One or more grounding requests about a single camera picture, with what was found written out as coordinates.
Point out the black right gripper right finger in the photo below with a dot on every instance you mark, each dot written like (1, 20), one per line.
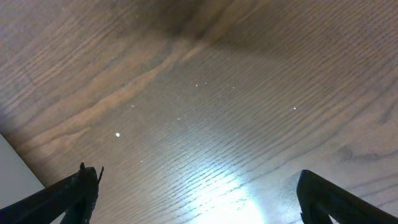
(321, 201)

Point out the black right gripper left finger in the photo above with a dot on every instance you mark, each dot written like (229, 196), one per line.
(74, 197)

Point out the white cardboard box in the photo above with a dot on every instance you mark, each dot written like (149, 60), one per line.
(17, 181)

